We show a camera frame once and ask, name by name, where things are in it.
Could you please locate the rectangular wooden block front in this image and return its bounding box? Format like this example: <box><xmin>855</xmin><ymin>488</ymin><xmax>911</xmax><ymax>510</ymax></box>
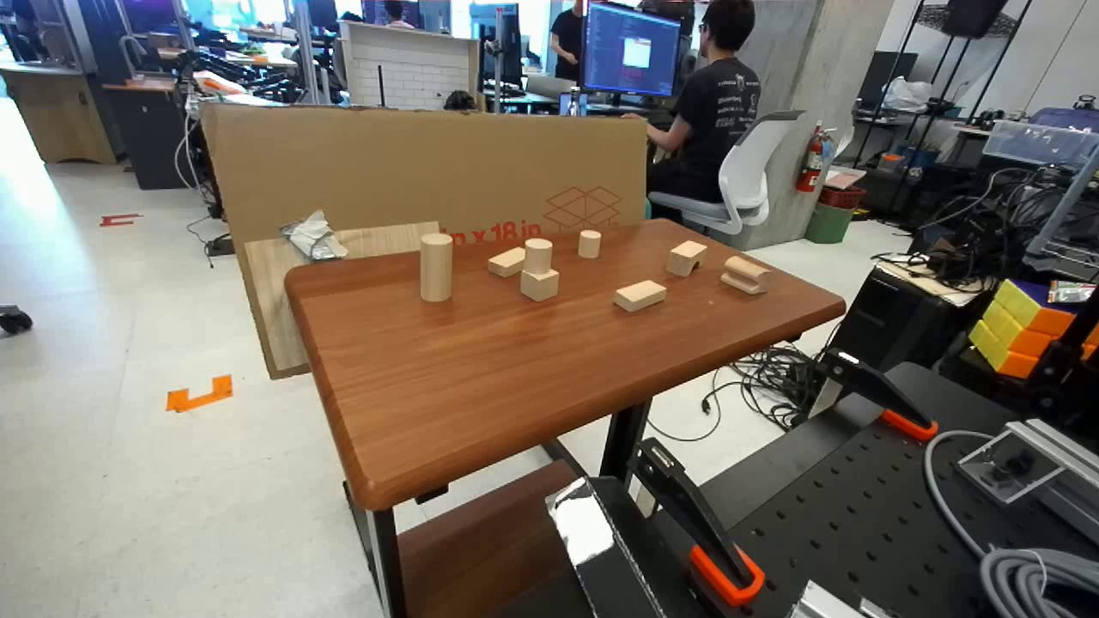
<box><xmin>615</xmin><ymin>277</ymin><xmax>665</xmax><ymax>313</ymax></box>

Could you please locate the flat wooden block left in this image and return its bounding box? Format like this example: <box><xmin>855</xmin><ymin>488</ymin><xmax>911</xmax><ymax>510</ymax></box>
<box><xmin>489</xmin><ymin>248</ymin><xmax>527</xmax><ymax>277</ymax></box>

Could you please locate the top flat block right pile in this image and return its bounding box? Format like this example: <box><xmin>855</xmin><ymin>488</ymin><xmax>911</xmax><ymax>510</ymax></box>
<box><xmin>726</xmin><ymin>255</ymin><xmax>768</xmax><ymax>282</ymax></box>

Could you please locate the flat block pile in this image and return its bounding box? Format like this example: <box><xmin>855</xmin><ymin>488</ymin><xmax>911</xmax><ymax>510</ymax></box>
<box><xmin>722</xmin><ymin>274</ymin><xmax>767</xmax><ymax>295</ymax></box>
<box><xmin>726</xmin><ymin>255</ymin><xmax>768</xmax><ymax>282</ymax></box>

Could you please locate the bottom flat block right pile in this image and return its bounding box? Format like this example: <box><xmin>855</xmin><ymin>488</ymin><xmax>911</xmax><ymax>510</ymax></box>
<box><xmin>722</xmin><ymin>274</ymin><xmax>767</xmax><ymax>295</ymax></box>

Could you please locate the wooden cube under cylinder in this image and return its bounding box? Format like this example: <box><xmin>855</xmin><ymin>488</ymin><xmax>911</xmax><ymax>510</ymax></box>
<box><xmin>523</xmin><ymin>268</ymin><xmax>561</xmax><ymax>301</ymax></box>

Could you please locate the short cylinder on cube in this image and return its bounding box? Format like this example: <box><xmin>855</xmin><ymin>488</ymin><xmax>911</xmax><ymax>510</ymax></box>
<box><xmin>523</xmin><ymin>236</ymin><xmax>552</xmax><ymax>274</ymax></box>

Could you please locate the small wooden cylinder back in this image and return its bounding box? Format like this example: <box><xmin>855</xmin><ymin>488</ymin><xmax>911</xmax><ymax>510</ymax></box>
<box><xmin>577</xmin><ymin>231</ymin><xmax>600</xmax><ymax>261</ymax></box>

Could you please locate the tall wooden cylinder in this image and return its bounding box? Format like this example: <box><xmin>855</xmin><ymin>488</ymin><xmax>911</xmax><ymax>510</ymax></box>
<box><xmin>419</xmin><ymin>234</ymin><xmax>453</xmax><ymax>301</ymax></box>

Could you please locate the brown wooden table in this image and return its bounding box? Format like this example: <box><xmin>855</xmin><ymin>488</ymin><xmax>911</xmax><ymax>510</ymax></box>
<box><xmin>286</xmin><ymin>221</ymin><xmax>842</xmax><ymax>618</ymax></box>

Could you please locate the wooden cube right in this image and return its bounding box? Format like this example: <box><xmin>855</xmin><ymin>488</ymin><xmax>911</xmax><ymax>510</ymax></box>
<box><xmin>665</xmin><ymin>239</ymin><xmax>706</xmax><ymax>277</ymax></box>

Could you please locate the black clamp orange tip near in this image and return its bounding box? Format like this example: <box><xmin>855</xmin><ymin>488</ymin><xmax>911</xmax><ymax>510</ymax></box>
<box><xmin>632</xmin><ymin>440</ymin><xmax>767</xmax><ymax>607</ymax></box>

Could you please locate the black clamp orange tip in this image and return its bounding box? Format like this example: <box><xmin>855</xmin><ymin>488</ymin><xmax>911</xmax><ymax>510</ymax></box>
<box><xmin>632</xmin><ymin>440</ymin><xmax>767</xmax><ymax>607</ymax></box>
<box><xmin>823</xmin><ymin>349</ymin><xmax>937</xmax><ymax>443</ymax></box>

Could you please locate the large cardboard panel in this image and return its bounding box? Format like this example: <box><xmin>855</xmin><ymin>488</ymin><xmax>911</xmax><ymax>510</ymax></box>
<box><xmin>204</xmin><ymin>103</ymin><xmax>645</xmax><ymax>239</ymax></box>

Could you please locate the white office chair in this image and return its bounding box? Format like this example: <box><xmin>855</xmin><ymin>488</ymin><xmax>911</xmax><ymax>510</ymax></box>
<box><xmin>649</xmin><ymin>110</ymin><xmax>799</xmax><ymax>236</ymax></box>

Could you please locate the crumpled white cloth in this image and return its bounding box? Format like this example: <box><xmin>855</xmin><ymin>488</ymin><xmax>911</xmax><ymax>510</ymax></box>
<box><xmin>281</xmin><ymin>209</ymin><xmax>346</xmax><ymax>261</ymax></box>

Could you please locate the seated person black shirt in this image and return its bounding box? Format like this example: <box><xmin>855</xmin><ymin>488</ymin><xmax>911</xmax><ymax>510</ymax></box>
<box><xmin>649</xmin><ymin>0</ymin><xmax>761</xmax><ymax>201</ymax></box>

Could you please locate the blue computer monitor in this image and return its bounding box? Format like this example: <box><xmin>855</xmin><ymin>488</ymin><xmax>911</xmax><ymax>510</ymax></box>
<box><xmin>581</xmin><ymin>3</ymin><xmax>680</xmax><ymax>97</ymax></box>

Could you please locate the wooden board leaning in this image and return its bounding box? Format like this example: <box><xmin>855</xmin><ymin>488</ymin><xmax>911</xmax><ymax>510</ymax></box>
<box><xmin>238</xmin><ymin>221</ymin><xmax>440</xmax><ymax>379</ymax></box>

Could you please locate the red fire extinguisher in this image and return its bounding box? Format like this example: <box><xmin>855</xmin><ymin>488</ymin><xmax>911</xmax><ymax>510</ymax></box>
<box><xmin>797</xmin><ymin>123</ymin><xmax>823</xmax><ymax>193</ymax></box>

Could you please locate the white whiteboard panel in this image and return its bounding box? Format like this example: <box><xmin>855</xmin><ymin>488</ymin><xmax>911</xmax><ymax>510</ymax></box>
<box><xmin>340</xmin><ymin>21</ymin><xmax>481</xmax><ymax>110</ymax></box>

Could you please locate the black clamp orange tip far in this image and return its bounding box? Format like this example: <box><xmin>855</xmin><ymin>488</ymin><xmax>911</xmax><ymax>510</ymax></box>
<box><xmin>823</xmin><ymin>349</ymin><xmax>937</xmax><ymax>443</ymax></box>

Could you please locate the black perforated breadboard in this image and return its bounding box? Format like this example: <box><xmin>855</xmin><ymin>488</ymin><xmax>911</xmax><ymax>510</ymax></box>
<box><xmin>698</xmin><ymin>412</ymin><xmax>1099</xmax><ymax>618</ymax></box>

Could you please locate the yellow orange colour cube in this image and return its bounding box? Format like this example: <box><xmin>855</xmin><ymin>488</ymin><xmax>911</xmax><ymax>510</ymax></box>
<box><xmin>967</xmin><ymin>277</ymin><xmax>1075</xmax><ymax>379</ymax></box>

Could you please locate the grey electrical box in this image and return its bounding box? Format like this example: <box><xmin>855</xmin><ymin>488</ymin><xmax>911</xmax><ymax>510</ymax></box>
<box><xmin>959</xmin><ymin>419</ymin><xmax>1099</xmax><ymax>504</ymax></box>

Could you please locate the grey coiled cable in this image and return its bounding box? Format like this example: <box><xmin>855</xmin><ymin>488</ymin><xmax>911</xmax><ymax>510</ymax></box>
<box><xmin>921</xmin><ymin>427</ymin><xmax>1099</xmax><ymax>618</ymax></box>

